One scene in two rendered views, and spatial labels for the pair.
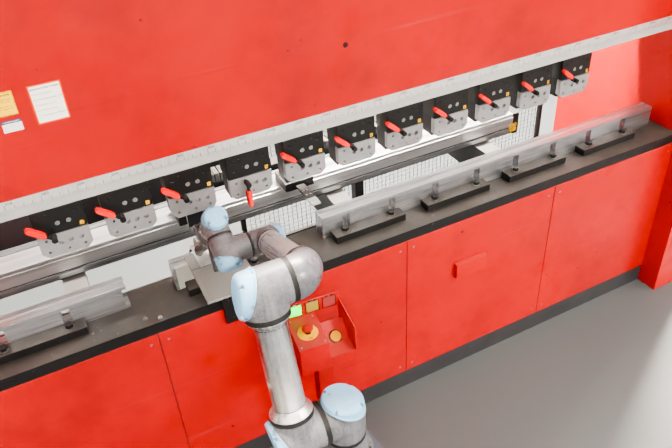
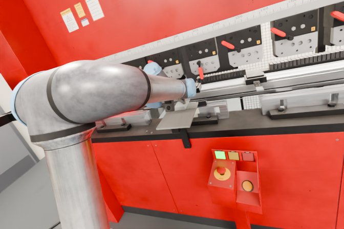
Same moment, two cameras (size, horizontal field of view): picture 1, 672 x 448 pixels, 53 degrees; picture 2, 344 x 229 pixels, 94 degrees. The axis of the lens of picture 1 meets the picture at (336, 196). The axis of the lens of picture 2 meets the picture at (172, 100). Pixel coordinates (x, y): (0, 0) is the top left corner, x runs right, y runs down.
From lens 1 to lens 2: 1.58 m
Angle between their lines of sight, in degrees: 45
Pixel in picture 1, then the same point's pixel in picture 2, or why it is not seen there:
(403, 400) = not seen: outside the picture
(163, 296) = not seen: hidden behind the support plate
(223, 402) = (189, 190)
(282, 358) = (56, 189)
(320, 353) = (225, 194)
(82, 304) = (128, 117)
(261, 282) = (27, 82)
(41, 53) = not seen: outside the picture
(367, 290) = (296, 162)
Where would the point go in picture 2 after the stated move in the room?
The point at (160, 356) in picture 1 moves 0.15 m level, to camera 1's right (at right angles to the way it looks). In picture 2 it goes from (153, 153) to (168, 160)
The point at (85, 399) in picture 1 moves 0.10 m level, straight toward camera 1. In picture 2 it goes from (125, 159) to (118, 170)
